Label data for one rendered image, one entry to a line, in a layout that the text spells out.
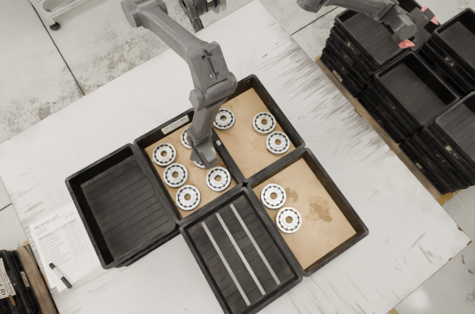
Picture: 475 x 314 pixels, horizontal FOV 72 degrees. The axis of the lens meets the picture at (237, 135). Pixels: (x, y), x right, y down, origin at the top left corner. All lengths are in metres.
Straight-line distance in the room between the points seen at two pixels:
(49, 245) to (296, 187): 1.10
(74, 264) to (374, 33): 2.04
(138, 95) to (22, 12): 1.86
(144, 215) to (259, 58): 0.97
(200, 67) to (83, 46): 2.29
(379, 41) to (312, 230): 1.31
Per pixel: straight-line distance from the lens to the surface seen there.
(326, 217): 1.41
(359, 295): 1.58
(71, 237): 1.68
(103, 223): 1.49
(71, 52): 2.98
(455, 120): 2.19
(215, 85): 0.76
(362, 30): 2.27
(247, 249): 1.37
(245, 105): 1.51
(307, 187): 1.42
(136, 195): 1.46
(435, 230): 1.72
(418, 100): 2.28
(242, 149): 1.43
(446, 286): 2.52
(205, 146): 1.16
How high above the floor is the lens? 2.20
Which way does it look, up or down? 70 degrees down
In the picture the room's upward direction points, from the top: 3 degrees counter-clockwise
